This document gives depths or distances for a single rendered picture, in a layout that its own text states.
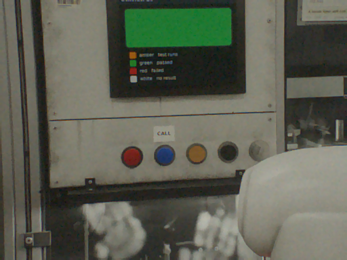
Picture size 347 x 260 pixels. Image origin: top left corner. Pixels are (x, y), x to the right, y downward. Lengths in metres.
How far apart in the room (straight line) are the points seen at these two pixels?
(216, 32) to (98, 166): 0.32
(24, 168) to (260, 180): 0.59
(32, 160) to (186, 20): 0.37
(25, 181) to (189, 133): 0.30
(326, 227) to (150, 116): 0.56
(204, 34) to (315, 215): 0.55
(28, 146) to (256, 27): 0.46
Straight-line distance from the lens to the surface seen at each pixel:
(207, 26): 1.31
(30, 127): 1.33
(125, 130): 1.33
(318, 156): 0.88
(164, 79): 1.30
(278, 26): 1.38
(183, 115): 1.34
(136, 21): 1.30
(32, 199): 1.35
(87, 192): 1.30
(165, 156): 1.33
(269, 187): 0.86
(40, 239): 1.37
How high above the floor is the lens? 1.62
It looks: 6 degrees down
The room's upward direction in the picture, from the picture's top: 1 degrees counter-clockwise
